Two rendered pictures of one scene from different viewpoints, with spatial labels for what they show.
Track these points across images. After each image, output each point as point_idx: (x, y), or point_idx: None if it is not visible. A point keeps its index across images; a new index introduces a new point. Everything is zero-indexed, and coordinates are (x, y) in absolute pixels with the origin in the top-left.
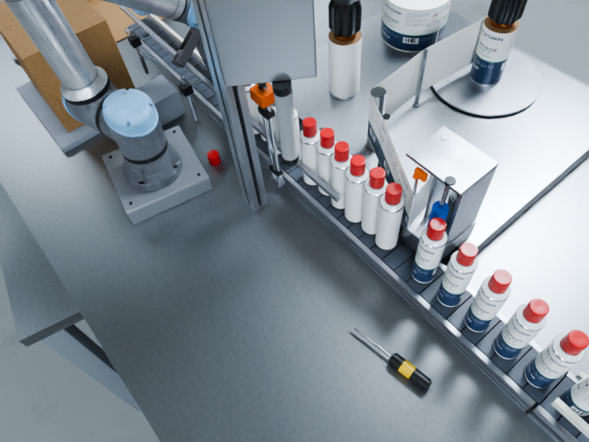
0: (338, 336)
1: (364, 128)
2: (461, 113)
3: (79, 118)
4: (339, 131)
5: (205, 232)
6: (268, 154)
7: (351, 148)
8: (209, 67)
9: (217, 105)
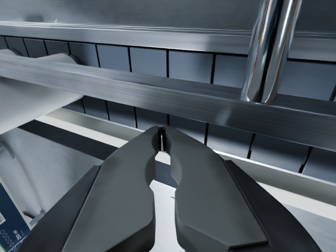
0: None
1: (29, 167)
2: (27, 213)
3: None
4: (31, 151)
5: None
6: (8, 38)
7: (5, 133)
8: (235, 208)
9: (206, 65)
